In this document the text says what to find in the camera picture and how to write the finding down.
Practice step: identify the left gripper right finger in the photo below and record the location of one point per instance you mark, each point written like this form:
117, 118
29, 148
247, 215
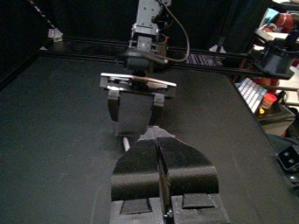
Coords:
191, 172

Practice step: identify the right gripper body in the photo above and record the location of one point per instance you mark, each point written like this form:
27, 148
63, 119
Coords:
136, 81

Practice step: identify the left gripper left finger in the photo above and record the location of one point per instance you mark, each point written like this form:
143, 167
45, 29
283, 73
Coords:
136, 172

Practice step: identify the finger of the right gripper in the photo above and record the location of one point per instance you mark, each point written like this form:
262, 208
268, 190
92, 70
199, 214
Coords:
157, 106
113, 108

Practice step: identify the grey marker pen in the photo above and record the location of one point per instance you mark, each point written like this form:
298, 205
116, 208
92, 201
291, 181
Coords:
125, 144

